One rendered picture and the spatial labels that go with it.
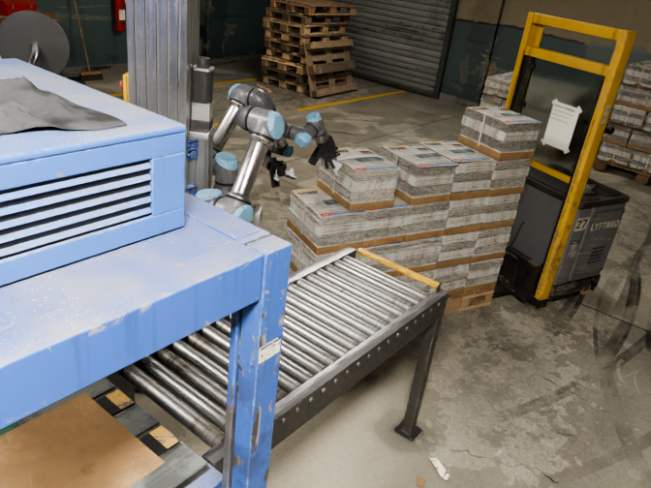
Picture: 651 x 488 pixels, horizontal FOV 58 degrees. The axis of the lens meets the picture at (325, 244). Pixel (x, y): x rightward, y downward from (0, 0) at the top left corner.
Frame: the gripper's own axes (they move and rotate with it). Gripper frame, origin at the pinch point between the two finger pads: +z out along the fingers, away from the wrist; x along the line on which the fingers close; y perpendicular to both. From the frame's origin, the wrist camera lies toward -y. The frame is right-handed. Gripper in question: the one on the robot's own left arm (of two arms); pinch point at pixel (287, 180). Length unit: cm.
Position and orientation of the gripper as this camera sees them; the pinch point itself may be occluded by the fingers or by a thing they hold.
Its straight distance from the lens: 339.1
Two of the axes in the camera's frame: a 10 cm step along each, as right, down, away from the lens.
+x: 8.5, -1.4, 5.1
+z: 5.1, 4.4, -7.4
